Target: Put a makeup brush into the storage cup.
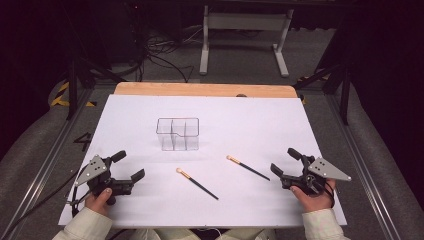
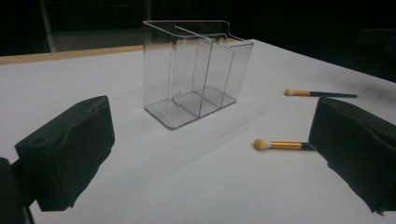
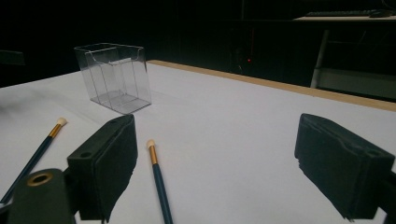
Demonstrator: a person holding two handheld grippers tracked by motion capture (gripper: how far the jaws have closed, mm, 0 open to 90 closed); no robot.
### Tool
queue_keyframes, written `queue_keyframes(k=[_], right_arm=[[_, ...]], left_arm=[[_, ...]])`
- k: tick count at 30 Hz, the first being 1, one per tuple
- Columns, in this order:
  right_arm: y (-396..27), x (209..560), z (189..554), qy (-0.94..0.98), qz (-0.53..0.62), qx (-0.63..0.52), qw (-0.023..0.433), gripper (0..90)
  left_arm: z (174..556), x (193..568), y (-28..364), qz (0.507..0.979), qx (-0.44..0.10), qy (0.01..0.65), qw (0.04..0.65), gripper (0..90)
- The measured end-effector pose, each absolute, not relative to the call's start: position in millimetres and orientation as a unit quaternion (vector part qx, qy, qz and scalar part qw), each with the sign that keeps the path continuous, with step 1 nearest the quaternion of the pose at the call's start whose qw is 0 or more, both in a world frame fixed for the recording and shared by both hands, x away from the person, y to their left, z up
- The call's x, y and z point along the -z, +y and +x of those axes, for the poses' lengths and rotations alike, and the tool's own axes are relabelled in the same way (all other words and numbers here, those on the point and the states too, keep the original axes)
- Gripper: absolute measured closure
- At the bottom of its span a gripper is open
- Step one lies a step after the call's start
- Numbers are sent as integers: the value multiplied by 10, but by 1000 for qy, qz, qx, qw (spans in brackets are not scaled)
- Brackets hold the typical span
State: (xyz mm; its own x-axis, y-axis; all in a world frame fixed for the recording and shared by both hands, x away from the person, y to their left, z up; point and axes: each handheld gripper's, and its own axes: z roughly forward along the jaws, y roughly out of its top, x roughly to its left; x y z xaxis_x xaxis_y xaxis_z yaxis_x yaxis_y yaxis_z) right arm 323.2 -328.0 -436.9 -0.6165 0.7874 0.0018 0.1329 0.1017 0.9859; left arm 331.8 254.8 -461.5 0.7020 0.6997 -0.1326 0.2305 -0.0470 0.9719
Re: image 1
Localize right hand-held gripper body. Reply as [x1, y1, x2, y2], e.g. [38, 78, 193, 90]
[280, 155, 353, 197]

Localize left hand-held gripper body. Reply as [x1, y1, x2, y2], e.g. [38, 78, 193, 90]
[73, 154, 135, 206]

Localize black gold makeup brush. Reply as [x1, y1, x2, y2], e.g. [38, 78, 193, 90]
[226, 154, 271, 182]
[175, 167, 220, 201]

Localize clear plastic organizer box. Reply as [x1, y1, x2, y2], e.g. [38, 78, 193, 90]
[155, 116, 201, 152]

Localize person's right hand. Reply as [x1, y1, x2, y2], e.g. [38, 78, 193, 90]
[289, 179, 337, 214]

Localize person's left hand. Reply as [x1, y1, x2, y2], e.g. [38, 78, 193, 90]
[84, 187, 114, 217]

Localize white table sheet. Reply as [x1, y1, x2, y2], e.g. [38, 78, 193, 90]
[58, 94, 348, 230]

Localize person's lap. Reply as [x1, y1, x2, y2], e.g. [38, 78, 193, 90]
[128, 227, 278, 240]

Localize wooden table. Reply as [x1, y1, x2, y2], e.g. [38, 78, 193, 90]
[113, 81, 299, 99]

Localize aluminium floor rail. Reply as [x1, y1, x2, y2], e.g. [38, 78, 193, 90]
[0, 87, 96, 240]
[323, 93, 403, 240]

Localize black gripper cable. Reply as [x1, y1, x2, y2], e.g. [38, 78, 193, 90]
[0, 166, 88, 240]

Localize black floor cables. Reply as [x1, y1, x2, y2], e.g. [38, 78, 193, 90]
[141, 24, 205, 84]

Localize white metal stand frame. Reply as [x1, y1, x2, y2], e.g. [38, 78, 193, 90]
[198, 4, 295, 79]

